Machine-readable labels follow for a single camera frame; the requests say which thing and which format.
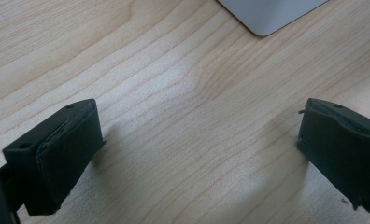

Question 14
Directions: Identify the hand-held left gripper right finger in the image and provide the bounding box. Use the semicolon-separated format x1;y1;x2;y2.
296;97;370;215

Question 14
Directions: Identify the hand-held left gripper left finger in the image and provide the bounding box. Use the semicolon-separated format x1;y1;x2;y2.
2;98;106;217

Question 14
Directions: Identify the grey flat metal base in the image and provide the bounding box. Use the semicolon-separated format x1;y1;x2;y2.
217;0;330;37

